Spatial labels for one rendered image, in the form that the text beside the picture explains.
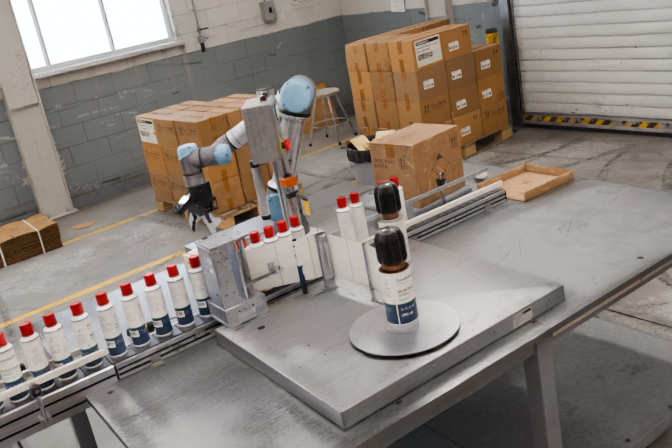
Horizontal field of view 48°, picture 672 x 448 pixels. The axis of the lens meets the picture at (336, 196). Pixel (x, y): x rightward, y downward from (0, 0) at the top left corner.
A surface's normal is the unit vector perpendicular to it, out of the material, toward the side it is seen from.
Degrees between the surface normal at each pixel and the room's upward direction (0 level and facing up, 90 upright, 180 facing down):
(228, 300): 90
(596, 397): 3
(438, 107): 90
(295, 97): 81
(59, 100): 90
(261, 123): 90
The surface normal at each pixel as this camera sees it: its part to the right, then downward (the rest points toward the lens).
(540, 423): -0.80, 0.32
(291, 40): 0.61, 0.13
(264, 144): 0.00, 0.30
